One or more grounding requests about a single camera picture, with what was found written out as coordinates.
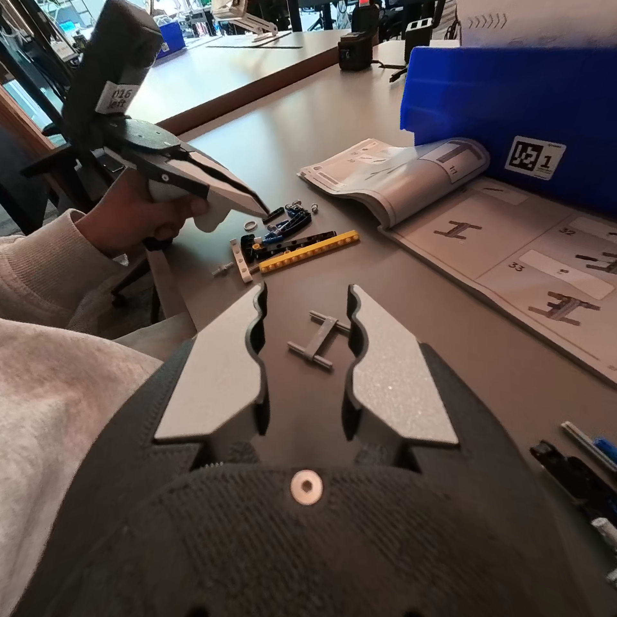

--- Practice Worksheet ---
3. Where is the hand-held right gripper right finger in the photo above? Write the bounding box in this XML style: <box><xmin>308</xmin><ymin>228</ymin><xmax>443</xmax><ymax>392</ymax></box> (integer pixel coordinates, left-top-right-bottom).
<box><xmin>341</xmin><ymin>283</ymin><xmax>460</xmax><ymax>445</ymax></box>

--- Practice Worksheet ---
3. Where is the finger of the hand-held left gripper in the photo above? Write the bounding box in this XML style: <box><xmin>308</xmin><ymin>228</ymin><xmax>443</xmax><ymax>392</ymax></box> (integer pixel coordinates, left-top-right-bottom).
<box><xmin>166</xmin><ymin>159</ymin><xmax>272</xmax><ymax>218</ymax></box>
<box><xmin>178</xmin><ymin>141</ymin><xmax>265</xmax><ymax>208</ymax></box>

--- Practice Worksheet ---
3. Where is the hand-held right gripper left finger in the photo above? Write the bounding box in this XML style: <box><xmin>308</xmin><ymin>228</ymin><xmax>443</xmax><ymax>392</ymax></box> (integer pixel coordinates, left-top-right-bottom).
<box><xmin>153</xmin><ymin>282</ymin><xmax>271</xmax><ymax>444</ymax></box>

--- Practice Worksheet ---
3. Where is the pile of small lego pins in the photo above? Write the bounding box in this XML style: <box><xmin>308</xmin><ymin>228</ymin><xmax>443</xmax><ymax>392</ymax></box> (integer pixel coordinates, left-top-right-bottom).
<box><xmin>238</xmin><ymin>198</ymin><xmax>321</xmax><ymax>263</ymax></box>

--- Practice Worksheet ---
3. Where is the grey H-shaped lego assembly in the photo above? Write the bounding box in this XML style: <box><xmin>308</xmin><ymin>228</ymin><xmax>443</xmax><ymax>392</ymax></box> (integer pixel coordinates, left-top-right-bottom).
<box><xmin>287</xmin><ymin>310</ymin><xmax>352</xmax><ymax>372</ymax></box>

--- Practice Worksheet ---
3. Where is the person's left forearm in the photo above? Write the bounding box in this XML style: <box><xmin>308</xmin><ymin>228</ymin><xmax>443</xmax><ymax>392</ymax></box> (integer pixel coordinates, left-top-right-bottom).
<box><xmin>0</xmin><ymin>207</ymin><xmax>122</xmax><ymax>333</ymax></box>

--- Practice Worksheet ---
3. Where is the white lego beam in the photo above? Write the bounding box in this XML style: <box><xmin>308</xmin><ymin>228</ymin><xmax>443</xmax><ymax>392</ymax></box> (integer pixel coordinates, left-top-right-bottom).
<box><xmin>230</xmin><ymin>239</ymin><xmax>254</xmax><ymax>283</ymax></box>

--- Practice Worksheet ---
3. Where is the black curved lego panel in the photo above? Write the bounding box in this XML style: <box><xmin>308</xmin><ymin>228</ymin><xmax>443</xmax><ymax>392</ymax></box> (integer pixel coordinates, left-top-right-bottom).
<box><xmin>274</xmin><ymin>212</ymin><xmax>312</xmax><ymax>235</ymax></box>

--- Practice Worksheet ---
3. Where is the long black lego beam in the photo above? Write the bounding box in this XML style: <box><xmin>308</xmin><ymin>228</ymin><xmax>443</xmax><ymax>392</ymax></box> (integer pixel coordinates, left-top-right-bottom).
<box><xmin>241</xmin><ymin>230</ymin><xmax>336</xmax><ymax>258</ymax></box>

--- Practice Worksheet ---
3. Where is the long yellow lego beam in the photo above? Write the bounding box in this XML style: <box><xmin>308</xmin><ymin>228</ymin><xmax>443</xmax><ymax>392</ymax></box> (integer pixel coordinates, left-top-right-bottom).
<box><xmin>259</xmin><ymin>230</ymin><xmax>361</xmax><ymax>274</ymax></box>

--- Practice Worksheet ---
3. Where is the lego instruction booklet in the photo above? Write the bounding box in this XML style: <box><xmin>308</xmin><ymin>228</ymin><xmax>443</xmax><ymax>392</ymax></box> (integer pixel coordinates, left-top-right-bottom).
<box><xmin>297</xmin><ymin>138</ymin><xmax>617</xmax><ymax>386</ymax></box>

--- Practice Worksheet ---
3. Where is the black and white lego assembly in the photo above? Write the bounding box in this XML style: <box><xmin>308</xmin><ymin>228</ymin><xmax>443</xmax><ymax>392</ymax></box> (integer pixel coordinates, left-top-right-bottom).
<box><xmin>529</xmin><ymin>420</ymin><xmax>617</xmax><ymax>526</ymax></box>

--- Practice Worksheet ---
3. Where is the person's left hand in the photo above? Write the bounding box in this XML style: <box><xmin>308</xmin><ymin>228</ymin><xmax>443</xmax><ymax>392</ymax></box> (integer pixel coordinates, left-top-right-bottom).
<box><xmin>77</xmin><ymin>169</ymin><xmax>211</xmax><ymax>259</ymax></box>

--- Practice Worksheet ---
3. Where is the small blue storage bin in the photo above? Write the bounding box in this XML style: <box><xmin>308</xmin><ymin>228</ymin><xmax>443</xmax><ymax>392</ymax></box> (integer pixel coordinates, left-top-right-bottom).
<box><xmin>155</xmin><ymin>22</ymin><xmax>187</xmax><ymax>61</ymax></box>

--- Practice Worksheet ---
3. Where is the white desk stand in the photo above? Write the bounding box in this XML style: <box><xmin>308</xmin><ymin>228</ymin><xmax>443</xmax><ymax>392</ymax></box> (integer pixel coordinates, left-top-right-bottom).
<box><xmin>212</xmin><ymin>0</ymin><xmax>280</xmax><ymax>40</ymax></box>

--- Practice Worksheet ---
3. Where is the person's grey sweatshirt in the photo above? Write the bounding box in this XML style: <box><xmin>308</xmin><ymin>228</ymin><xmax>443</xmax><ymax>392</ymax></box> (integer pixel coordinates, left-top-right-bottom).
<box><xmin>0</xmin><ymin>316</ymin><xmax>199</xmax><ymax>617</ymax></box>

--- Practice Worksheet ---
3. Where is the black battery charger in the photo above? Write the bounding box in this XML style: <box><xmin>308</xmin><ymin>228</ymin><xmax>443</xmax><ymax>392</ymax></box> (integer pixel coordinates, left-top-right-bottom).
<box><xmin>337</xmin><ymin>30</ymin><xmax>380</xmax><ymax>72</ymax></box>

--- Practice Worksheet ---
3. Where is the black and white device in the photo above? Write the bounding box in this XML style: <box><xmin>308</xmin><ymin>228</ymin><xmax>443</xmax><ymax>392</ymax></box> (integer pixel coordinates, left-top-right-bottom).
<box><xmin>405</xmin><ymin>18</ymin><xmax>434</xmax><ymax>63</ymax></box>

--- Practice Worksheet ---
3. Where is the blue plastic bin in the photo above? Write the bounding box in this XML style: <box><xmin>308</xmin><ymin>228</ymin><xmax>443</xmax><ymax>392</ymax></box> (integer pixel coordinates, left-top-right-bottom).
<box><xmin>399</xmin><ymin>46</ymin><xmax>617</xmax><ymax>218</ymax></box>

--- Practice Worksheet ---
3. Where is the white cardboard box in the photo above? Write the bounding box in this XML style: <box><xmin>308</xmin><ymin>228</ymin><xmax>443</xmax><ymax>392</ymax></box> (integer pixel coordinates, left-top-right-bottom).
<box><xmin>453</xmin><ymin>0</ymin><xmax>617</xmax><ymax>49</ymax></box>

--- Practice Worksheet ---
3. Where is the black cable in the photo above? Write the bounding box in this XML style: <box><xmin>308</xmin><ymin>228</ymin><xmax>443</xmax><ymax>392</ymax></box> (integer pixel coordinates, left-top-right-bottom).
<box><xmin>371</xmin><ymin>59</ymin><xmax>410</xmax><ymax>83</ymax></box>

